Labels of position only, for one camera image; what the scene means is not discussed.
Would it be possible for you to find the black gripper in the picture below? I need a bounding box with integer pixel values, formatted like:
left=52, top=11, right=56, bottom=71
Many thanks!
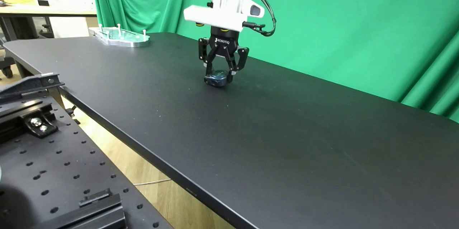
left=198, top=27, right=250, bottom=81

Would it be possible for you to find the dark blue measuring tape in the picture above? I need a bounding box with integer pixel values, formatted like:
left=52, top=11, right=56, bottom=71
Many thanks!
left=204, top=70, right=229, bottom=87

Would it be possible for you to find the metal plate with white pegs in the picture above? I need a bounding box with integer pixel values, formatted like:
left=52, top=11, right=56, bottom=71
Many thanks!
left=88, top=23, right=151, bottom=48

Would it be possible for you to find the green curtain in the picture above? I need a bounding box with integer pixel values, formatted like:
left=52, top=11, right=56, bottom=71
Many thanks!
left=90, top=0, right=459, bottom=124

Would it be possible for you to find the wooden desk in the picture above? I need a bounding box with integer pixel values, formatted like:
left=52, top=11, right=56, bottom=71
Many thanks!
left=0, top=0, right=98, bottom=42

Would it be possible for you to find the black perforated robot stand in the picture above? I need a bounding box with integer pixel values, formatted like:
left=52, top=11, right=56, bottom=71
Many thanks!
left=0, top=73, right=173, bottom=229

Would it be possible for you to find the office chair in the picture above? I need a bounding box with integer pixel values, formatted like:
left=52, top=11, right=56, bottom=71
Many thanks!
left=0, top=48, right=15, bottom=79

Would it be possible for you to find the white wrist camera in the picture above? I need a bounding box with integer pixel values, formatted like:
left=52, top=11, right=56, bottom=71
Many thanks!
left=184, top=5, right=249, bottom=33

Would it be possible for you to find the white cable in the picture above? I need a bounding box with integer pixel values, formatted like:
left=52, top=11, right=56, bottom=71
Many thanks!
left=133, top=178, right=172, bottom=186

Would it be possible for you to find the black corner bracket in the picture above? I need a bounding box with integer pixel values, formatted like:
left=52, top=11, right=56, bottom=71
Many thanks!
left=21, top=112, right=59, bottom=139

